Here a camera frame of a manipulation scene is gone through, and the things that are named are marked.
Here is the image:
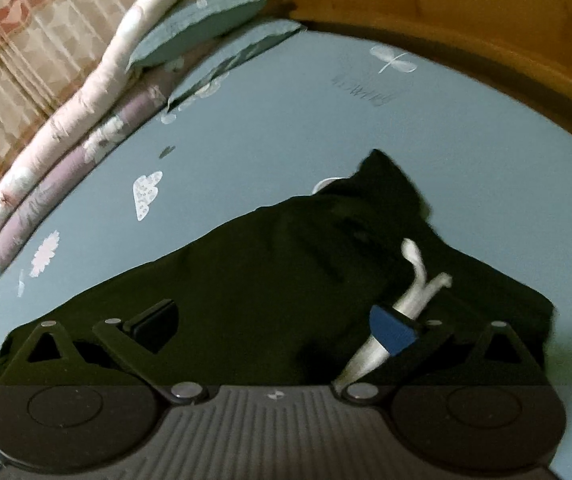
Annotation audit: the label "wooden bed frame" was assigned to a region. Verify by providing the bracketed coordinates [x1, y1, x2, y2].
[216, 0, 572, 171]

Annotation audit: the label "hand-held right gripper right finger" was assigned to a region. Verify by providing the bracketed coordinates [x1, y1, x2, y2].
[333, 304, 549, 406]

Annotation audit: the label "plump teal pillow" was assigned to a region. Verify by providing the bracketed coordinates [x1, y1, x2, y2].
[126, 0, 297, 68]

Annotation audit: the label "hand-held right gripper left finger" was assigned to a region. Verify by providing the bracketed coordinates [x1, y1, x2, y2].
[0, 299, 207, 405]

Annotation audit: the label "purple floral quilt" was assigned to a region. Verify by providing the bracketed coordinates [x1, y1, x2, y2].
[0, 55, 187, 321]

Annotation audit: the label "patterned curtain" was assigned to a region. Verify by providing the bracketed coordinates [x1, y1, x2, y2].
[0, 0, 177, 196]

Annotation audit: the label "pink floral quilt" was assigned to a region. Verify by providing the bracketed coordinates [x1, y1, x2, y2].
[0, 0, 187, 281]

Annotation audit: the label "flat teal pillow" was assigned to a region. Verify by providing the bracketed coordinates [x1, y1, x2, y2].
[166, 19, 307, 111]

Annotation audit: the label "black drawstring pants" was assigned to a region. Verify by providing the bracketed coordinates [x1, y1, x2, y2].
[0, 148, 554, 391]

